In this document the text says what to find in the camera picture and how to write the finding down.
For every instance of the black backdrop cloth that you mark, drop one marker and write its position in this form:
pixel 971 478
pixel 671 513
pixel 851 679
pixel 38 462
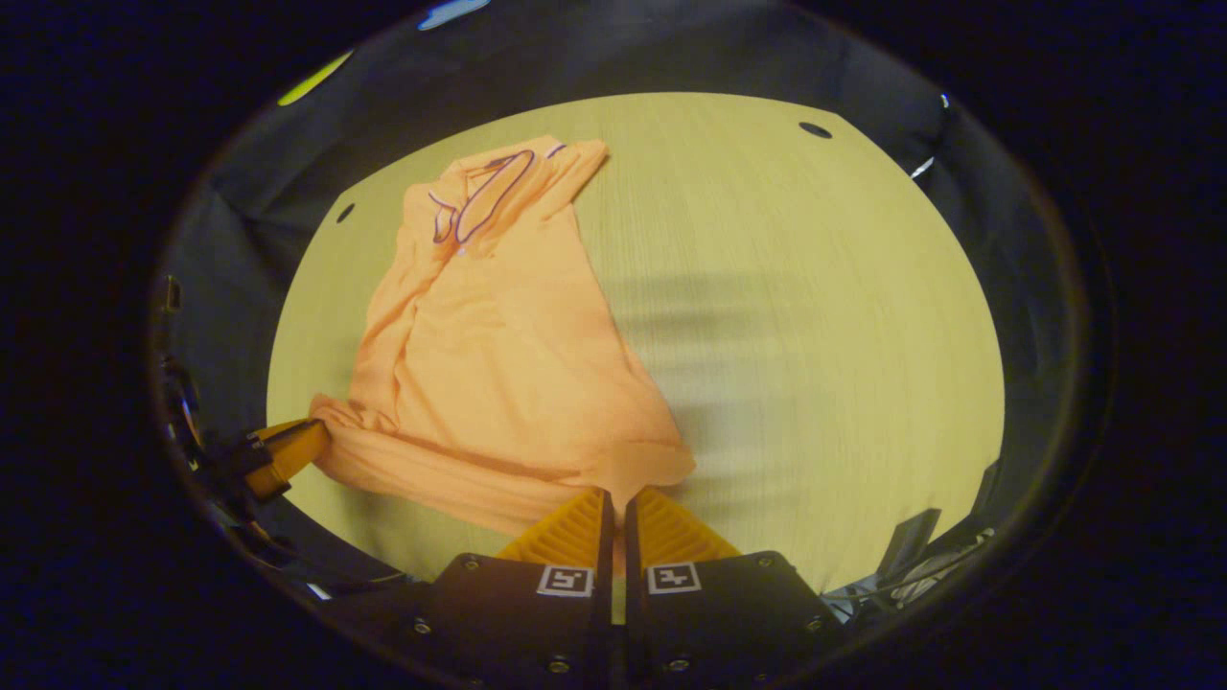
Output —
pixel 671 48

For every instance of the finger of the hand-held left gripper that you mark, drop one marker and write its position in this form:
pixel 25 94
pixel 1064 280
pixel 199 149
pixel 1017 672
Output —
pixel 292 450

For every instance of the orange polo T-shirt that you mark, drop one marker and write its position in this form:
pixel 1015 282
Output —
pixel 498 364

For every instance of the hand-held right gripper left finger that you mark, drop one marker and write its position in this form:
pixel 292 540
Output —
pixel 599 575

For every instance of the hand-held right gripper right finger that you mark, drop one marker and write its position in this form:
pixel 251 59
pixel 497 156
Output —
pixel 633 575

